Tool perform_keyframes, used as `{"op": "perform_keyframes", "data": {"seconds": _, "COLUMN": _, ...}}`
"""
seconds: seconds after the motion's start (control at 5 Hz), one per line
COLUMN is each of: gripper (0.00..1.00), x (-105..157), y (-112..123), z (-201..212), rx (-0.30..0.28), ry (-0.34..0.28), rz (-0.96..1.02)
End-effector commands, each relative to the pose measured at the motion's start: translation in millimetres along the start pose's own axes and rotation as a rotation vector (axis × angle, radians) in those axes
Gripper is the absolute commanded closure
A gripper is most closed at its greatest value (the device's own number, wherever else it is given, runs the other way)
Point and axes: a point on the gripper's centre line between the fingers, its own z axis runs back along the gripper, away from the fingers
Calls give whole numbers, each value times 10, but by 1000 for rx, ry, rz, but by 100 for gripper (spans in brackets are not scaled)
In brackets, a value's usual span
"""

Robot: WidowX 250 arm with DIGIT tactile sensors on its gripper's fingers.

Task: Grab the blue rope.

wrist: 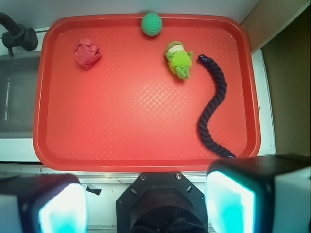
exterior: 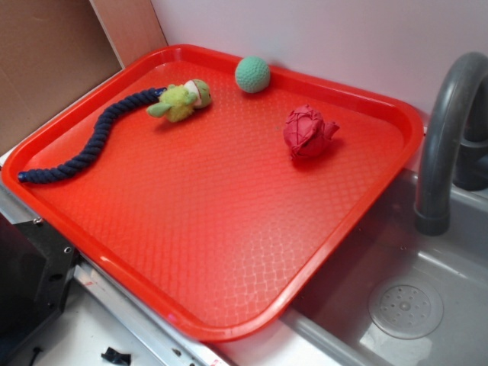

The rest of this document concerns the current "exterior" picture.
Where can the black metal bracket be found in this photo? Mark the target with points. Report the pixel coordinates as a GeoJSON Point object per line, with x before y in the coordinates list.
{"type": "Point", "coordinates": [37, 264]}

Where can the grey toy faucet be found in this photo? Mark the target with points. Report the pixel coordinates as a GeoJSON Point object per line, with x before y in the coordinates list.
{"type": "Point", "coordinates": [455, 147]}

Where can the red woven ball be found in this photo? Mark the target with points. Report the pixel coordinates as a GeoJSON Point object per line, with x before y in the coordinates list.
{"type": "Point", "coordinates": [307, 134]}

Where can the grey toy sink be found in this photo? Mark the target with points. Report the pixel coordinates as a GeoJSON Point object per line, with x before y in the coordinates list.
{"type": "Point", "coordinates": [391, 296]}

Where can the black tape scrap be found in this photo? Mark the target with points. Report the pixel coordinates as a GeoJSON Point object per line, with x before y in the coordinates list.
{"type": "Point", "coordinates": [115, 357]}

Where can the green plush toy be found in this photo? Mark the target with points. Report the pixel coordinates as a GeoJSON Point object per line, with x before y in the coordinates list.
{"type": "Point", "coordinates": [179, 102]}

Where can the red plastic tray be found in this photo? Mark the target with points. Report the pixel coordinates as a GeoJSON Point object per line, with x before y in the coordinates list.
{"type": "Point", "coordinates": [209, 221]}

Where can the brown cardboard panel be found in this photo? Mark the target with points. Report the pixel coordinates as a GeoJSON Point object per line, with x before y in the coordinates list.
{"type": "Point", "coordinates": [54, 52]}

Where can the green knitted ball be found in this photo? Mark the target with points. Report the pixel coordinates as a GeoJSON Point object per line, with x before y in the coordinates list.
{"type": "Point", "coordinates": [252, 74]}

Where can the aluminium frame rail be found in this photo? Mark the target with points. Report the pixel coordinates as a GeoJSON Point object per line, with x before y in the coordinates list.
{"type": "Point", "coordinates": [97, 315]}

